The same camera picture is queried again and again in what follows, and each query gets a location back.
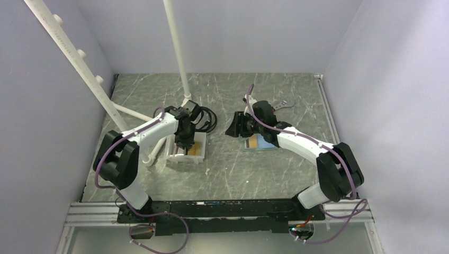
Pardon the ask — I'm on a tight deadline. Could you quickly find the clear plastic tray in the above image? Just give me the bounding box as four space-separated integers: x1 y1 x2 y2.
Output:
165 131 208 166

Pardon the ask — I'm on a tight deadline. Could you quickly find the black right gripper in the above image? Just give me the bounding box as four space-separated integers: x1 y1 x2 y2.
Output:
224 112 264 138

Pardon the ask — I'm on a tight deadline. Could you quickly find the white pvc pipe frame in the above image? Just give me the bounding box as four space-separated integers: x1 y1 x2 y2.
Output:
23 0 193 167

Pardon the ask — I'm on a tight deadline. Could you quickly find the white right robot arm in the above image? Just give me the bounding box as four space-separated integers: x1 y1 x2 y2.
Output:
225 101 364 220

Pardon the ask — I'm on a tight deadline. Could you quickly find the orange credit card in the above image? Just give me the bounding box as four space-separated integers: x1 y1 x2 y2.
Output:
174 141 202 156

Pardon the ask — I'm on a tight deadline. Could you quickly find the red handled adjustable wrench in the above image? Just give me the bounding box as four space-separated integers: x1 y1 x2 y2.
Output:
273 100 295 112

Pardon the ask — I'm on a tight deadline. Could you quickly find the aluminium extrusion frame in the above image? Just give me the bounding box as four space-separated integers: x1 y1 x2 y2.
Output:
56 202 119 253

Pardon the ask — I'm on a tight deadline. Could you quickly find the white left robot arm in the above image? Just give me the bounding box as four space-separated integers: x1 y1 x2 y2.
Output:
93 100 201 222

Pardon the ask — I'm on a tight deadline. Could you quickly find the black coiled cable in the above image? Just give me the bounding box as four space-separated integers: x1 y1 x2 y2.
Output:
191 106 218 134

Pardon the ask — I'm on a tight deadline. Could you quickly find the gold striped credit card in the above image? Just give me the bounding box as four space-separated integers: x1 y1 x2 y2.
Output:
244 135 258 149

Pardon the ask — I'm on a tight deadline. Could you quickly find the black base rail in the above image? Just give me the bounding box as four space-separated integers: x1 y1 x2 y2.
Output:
117 198 325 236

